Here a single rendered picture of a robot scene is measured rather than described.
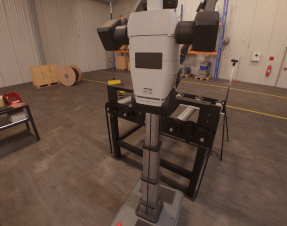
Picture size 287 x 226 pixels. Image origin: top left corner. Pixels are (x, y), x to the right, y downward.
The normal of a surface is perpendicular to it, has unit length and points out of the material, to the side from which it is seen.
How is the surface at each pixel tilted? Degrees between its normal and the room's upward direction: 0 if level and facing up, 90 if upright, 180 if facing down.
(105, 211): 0
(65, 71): 90
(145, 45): 90
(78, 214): 0
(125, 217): 0
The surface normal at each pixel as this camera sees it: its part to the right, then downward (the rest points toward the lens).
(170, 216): 0.00, -0.91
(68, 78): -0.11, 0.41
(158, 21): -0.42, 0.37
